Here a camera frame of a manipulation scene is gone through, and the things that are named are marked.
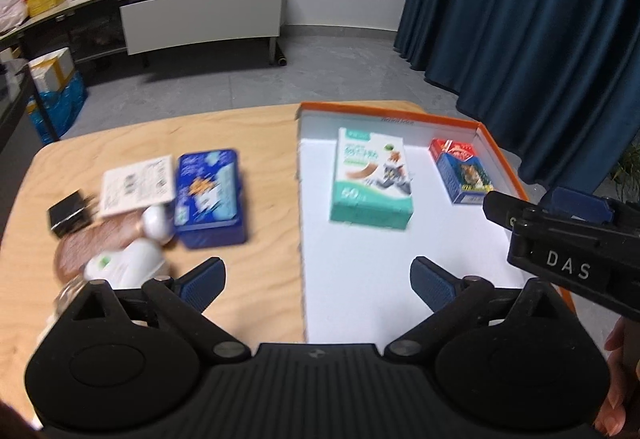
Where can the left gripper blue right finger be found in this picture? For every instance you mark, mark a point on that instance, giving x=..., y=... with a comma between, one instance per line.
x=435, y=286

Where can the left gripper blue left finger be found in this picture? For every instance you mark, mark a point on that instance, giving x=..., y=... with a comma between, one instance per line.
x=203, y=284

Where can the white mosquito repellent plug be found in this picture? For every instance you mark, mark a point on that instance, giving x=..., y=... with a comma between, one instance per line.
x=140, y=261

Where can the blue tin box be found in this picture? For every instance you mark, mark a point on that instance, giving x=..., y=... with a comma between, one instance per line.
x=209, y=208

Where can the brown cosmetic tube white cap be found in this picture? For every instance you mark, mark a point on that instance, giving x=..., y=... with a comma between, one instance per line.
x=74, y=251

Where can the red tiger playing card box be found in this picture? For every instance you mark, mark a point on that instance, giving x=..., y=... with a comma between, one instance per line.
x=465, y=179

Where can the green bandage box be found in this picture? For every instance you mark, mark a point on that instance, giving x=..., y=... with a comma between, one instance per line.
x=371, y=184

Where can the black usb charger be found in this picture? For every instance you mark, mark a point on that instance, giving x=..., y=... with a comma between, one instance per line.
x=71, y=214

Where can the person's right hand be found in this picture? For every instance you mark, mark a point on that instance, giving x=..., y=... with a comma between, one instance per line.
x=612, y=416

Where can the small floor plant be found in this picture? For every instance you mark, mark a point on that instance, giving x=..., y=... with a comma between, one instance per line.
x=626, y=175

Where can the orange white cardboard tray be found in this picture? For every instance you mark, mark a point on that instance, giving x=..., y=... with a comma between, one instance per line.
x=357, y=278

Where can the white flat product box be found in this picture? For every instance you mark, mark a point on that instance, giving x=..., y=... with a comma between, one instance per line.
x=137, y=186

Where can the dark blue curtain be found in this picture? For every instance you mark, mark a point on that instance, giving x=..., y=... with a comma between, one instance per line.
x=555, y=82

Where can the blue bag with boxes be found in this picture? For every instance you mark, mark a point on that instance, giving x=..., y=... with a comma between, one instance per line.
x=61, y=88

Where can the white tv cabinet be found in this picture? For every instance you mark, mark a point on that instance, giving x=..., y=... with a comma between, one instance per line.
x=95, y=29

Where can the white plastic bag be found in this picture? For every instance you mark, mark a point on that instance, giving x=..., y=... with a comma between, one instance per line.
x=12, y=14

